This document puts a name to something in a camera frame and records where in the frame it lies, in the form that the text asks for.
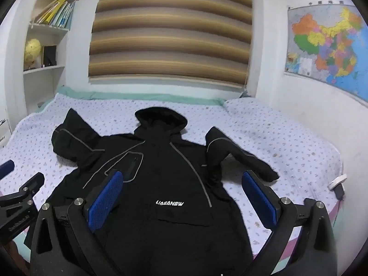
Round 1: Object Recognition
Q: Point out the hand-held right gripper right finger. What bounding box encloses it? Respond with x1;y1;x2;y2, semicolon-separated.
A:
241;170;338;276

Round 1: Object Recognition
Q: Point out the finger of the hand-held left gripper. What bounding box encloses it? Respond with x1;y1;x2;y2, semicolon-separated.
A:
0;172;45;208
0;159;15;180

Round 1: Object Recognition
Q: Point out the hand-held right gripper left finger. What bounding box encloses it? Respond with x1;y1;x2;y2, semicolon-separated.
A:
30;170;124;276

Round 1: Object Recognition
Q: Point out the black hooded jacket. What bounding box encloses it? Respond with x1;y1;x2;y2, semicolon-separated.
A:
24;106;281;276

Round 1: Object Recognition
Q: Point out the purple floral quilt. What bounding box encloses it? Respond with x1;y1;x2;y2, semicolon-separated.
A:
0;92;344;256

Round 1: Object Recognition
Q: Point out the white charger plug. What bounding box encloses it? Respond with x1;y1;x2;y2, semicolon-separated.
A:
328;174;348;191

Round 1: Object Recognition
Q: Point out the black charger plug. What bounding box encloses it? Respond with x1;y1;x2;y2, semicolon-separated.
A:
334;184;346;201

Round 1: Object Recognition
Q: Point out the white bookshelf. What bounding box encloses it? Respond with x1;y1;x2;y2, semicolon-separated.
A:
21;0;90;114

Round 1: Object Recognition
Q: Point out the yellow globe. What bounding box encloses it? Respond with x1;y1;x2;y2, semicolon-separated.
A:
24;38;42;71

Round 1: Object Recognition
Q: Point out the row of leaning thin books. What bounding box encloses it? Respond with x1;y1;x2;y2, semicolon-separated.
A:
34;0;76;30

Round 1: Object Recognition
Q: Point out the wooden slatted headboard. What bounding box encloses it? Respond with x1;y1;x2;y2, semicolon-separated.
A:
88;0;253;88

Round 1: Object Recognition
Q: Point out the black picture frame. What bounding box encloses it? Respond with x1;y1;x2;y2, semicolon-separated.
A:
41;45;58;67

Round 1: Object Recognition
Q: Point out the colourful wall map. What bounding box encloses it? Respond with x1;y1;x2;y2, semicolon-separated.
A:
284;1;368;107

